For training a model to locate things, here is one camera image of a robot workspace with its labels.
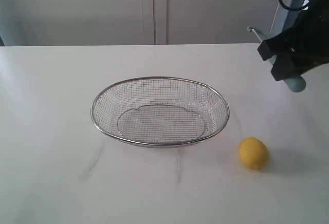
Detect oval steel mesh basket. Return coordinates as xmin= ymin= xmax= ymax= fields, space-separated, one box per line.
xmin=90 ymin=76 xmax=230 ymax=148

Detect yellow lemon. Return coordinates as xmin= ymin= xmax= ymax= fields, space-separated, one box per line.
xmin=239 ymin=137 xmax=269 ymax=170

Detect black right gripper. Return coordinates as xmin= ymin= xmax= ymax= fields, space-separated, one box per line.
xmin=258 ymin=0 xmax=328 ymax=81

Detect teal handled peeler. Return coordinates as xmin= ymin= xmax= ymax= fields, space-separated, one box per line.
xmin=247 ymin=26 xmax=306 ymax=92

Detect white cabinet doors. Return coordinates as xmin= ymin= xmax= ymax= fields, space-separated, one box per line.
xmin=1 ymin=0 xmax=297 ymax=46

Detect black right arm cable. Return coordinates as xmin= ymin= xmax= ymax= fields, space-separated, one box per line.
xmin=279 ymin=0 xmax=310 ymax=11

